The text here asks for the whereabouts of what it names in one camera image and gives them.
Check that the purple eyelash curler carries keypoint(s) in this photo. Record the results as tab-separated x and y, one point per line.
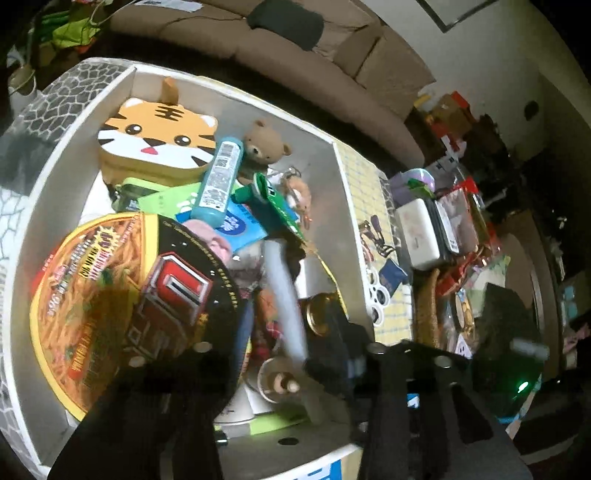
376	228

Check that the white palette with holes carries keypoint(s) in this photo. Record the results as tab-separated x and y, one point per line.
376	295

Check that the white storage box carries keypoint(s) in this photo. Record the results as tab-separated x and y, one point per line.
323	194

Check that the dark green tin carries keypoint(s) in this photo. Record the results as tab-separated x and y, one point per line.
131	189

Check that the wicker basket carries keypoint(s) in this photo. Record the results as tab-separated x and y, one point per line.
427	314

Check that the pink plush toy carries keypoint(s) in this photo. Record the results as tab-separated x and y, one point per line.
217	240

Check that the dark blue cloth piece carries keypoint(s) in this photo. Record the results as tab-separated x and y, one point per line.
392	277

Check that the instant noodle bowl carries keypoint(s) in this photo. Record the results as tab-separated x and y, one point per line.
92	300

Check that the brown sofa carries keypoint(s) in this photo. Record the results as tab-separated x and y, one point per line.
277	69

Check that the gold round trinket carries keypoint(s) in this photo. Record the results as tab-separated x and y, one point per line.
315	319

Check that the black cushion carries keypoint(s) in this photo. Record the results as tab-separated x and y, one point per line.
286	21

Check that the picture frame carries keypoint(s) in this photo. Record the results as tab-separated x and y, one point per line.
445	21

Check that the brown teddy bear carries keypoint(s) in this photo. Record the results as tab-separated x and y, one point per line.
263	143

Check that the purple container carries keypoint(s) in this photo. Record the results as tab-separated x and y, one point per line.
418	174

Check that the blue tissue pack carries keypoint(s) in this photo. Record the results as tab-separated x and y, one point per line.
240	228

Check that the teal tube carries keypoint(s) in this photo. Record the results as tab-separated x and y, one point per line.
217	180

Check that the red white snack bag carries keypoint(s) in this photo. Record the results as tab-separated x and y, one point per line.
466	207

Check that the green clothes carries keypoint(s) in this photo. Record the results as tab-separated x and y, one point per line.
69	32

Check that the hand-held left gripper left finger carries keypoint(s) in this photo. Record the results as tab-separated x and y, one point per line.
244	337

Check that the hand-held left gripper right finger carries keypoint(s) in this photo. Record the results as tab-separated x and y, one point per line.
341	341

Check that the stack of cardboard boxes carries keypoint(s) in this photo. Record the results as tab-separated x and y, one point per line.
452	110

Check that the green paper scrap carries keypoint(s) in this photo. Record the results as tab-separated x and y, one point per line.
418	184

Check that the white lunch box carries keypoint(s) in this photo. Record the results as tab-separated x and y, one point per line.
420	235

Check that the tiger face pouch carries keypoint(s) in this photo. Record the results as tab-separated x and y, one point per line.
157	129

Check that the yellow plaid cloth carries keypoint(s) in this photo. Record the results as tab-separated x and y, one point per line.
364	194

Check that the light green card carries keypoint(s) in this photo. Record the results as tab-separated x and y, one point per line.
166	201

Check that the green white-print packet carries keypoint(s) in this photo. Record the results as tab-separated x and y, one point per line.
268	196

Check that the pale blue stick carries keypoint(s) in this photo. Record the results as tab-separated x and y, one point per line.
284	295

